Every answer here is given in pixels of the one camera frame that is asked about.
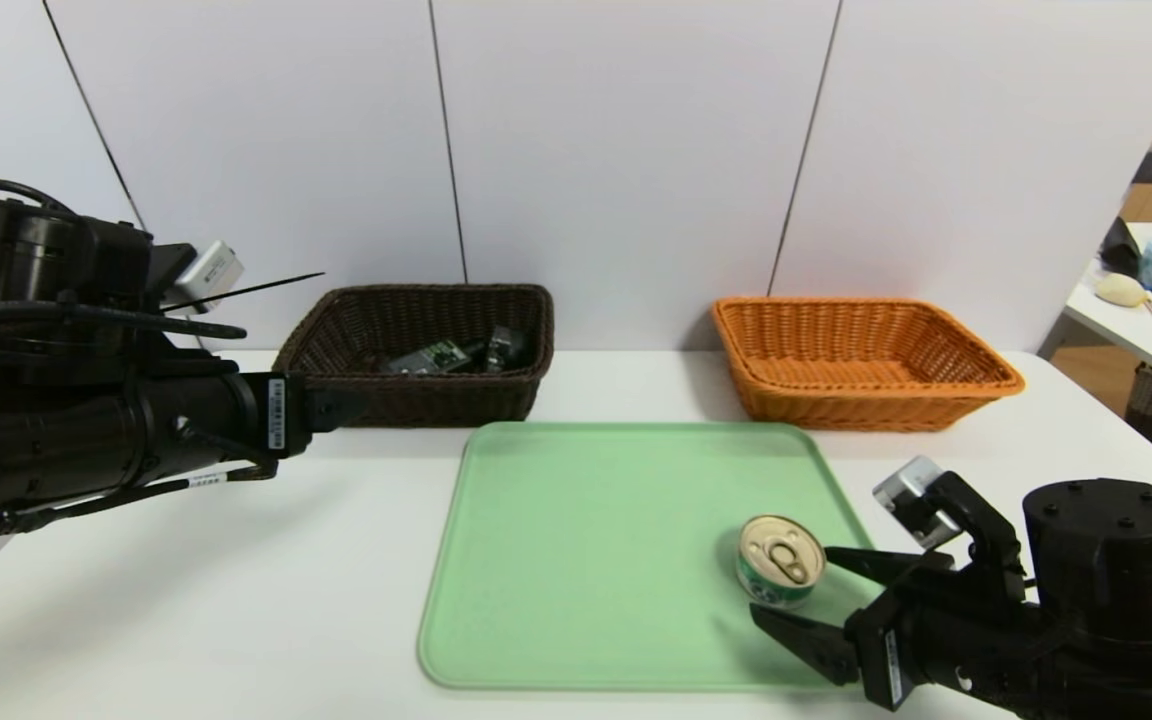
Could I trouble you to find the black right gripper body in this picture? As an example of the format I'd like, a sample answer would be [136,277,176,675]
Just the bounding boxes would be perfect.
[843,550,1045,713]

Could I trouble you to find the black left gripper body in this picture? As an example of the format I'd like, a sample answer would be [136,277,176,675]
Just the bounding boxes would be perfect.
[134,370,314,481]

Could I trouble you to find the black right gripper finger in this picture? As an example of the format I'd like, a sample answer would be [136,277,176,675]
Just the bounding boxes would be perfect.
[823,545,926,586]
[748,602,861,687]

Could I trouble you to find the gold lid tin can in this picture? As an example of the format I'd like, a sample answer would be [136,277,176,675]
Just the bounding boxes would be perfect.
[733,514,826,610]

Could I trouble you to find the black square bottle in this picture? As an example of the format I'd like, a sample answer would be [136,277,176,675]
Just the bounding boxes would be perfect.
[383,340,472,376]

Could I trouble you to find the glass cup black holder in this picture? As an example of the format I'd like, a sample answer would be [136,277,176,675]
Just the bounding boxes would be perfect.
[481,325,529,374]

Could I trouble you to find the dark brown wicker basket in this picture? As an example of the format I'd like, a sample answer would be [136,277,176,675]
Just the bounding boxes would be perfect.
[272,284,555,429]

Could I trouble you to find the orange wicker basket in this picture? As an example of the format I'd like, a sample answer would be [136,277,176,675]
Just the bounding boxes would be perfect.
[711,297,1027,433]

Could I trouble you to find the light green plastic tray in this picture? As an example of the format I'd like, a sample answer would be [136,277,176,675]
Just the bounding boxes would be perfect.
[417,421,933,693]

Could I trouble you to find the white side table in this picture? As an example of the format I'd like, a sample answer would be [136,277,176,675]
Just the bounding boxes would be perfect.
[1064,222,1152,393]

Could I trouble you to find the beige oval sponge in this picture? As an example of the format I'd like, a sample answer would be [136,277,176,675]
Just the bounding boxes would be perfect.
[1095,273,1148,308]

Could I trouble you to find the black pouch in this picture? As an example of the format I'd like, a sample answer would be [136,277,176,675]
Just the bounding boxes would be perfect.
[1100,218,1142,278]

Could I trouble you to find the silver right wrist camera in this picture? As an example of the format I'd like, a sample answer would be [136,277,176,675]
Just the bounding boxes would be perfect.
[873,455,957,549]

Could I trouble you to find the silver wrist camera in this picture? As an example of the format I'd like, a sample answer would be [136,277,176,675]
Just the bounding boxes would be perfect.
[171,240,245,316]
[873,455,957,549]

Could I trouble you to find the thin black cable tie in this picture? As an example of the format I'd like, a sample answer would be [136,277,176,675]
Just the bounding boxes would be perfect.
[161,271,326,313]

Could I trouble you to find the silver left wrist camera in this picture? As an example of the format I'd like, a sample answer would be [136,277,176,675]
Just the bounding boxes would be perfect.
[171,240,245,316]

